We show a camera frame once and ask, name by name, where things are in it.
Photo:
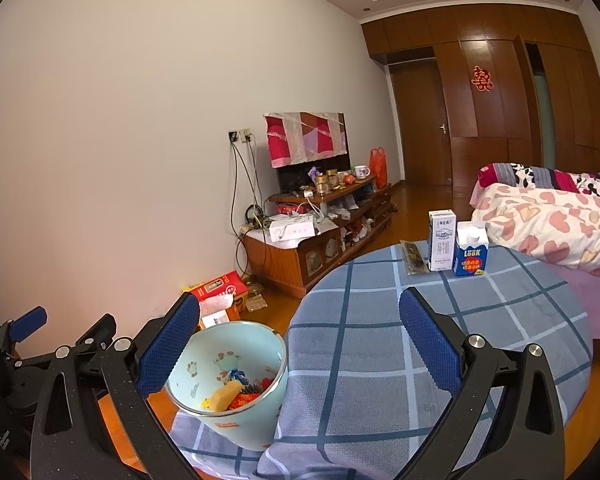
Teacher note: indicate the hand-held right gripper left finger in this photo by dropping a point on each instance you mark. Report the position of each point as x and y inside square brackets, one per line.
[172, 340]

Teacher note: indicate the white milk carton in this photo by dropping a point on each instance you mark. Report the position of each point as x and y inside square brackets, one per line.
[441, 242]

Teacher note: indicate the dark snack packet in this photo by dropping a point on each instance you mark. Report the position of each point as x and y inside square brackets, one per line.
[414, 257]

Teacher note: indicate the white flat box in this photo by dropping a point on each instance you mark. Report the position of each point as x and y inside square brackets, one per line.
[290, 230]

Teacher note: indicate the blue drink carton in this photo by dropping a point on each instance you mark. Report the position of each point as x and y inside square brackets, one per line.
[470, 252]

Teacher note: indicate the brown wooden door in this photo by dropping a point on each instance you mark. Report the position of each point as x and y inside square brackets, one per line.
[420, 125]

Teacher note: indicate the gold lidded jar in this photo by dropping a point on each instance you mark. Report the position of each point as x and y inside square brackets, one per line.
[322, 186]
[332, 179]

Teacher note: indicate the wooden television cabinet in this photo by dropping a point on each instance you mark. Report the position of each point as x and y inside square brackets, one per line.
[290, 265]

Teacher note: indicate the red foam mesh net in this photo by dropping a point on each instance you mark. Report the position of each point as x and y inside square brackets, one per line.
[242, 401]

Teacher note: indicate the black television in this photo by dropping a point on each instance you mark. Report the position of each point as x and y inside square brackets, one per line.
[305, 175]

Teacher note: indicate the light blue paw-print bin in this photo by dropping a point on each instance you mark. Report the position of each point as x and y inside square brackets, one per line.
[245, 425]

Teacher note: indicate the folded floral striped blanket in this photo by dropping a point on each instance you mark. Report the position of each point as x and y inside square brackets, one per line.
[530, 177]

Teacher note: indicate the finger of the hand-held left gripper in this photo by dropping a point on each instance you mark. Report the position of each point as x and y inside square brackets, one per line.
[27, 322]
[92, 332]

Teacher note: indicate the red paper-cut decoration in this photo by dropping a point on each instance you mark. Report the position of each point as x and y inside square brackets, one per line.
[482, 79]

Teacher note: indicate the red cardboard box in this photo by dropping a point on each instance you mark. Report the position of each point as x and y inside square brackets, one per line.
[215, 290]

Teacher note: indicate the red round tin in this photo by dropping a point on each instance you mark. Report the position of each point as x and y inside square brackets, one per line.
[292, 208]

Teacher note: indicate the blue plaid tablecloth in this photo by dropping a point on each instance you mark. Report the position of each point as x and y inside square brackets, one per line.
[370, 340]

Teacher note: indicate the pink heart quilt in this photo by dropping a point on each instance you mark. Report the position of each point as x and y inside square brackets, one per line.
[555, 225]

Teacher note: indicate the wall power socket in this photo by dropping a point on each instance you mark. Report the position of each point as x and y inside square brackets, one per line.
[241, 135]

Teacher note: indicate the white floral mug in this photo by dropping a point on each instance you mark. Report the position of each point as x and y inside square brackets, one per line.
[361, 172]

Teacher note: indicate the yellow foam block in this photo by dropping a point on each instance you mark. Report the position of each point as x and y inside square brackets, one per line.
[222, 396]

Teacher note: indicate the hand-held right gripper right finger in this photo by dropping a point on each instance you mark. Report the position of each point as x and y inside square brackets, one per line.
[425, 340]

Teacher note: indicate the red pink television cloth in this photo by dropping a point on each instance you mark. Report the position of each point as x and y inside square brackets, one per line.
[300, 137]

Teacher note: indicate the orange plastic bag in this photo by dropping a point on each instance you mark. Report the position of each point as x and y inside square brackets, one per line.
[378, 170]

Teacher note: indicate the brown wooden wardrobe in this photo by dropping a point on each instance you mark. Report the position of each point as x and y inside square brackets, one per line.
[480, 30]

